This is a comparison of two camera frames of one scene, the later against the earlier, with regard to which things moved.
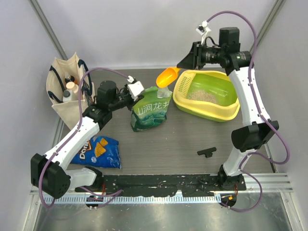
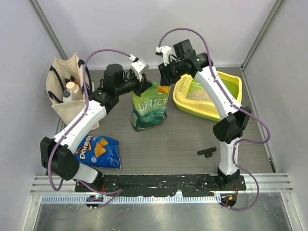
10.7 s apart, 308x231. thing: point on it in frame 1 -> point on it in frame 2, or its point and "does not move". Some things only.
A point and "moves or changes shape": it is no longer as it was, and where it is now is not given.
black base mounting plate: (160, 185) does not move
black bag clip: (208, 152) does not move
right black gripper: (193, 60) -> (167, 79)
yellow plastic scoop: (167, 76) moves or changes shape
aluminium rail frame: (261, 184) does not move
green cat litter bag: (151, 110) does not move
